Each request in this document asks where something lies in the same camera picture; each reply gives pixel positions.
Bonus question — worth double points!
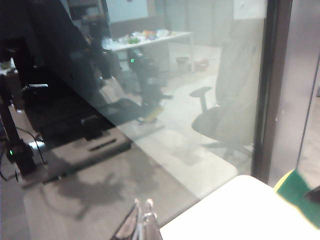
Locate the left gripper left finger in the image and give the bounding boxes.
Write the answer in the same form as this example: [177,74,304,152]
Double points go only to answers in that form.
[109,199,144,240]

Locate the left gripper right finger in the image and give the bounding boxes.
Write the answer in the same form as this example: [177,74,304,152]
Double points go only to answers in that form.
[141,198,161,240]

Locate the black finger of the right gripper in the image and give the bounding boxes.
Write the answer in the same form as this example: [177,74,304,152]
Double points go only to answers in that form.
[303,184,320,202]

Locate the green and yellow sponge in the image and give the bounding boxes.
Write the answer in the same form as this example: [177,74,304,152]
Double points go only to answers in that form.
[273,168,320,230]

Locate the black office chair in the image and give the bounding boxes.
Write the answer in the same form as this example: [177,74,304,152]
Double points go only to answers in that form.
[189,37,255,157]

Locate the large glass window pane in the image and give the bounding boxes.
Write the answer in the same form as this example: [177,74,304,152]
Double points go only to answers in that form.
[0,0,270,240]

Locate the dark brown window frame post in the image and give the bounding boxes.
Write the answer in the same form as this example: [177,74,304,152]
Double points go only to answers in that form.
[251,0,294,187]

